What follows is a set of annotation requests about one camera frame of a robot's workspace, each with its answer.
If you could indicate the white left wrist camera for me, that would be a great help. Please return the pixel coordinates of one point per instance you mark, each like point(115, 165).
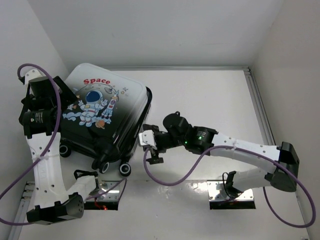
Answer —
point(30, 75)

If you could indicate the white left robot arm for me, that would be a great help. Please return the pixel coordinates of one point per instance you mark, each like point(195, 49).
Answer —
point(40, 117)

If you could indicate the metal base plate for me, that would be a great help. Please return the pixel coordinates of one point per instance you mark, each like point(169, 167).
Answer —
point(215, 193)
point(109, 191)

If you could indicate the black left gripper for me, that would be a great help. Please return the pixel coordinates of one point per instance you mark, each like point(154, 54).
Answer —
point(67, 97)

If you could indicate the black white kids suitcase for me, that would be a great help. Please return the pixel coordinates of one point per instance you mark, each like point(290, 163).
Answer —
point(105, 119)

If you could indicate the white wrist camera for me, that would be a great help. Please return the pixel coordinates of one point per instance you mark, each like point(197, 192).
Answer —
point(30, 75)
point(147, 138)

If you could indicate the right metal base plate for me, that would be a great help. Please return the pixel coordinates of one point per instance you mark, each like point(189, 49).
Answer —
point(215, 193)

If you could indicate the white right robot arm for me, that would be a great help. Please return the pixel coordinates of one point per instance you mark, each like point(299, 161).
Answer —
point(274, 165)

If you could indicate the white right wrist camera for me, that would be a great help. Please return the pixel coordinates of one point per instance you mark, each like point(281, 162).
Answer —
point(147, 138)

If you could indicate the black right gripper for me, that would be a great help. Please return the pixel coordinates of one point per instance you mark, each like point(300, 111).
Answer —
point(154, 154)

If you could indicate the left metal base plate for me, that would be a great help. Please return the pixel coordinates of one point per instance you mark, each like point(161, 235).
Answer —
point(109, 191)

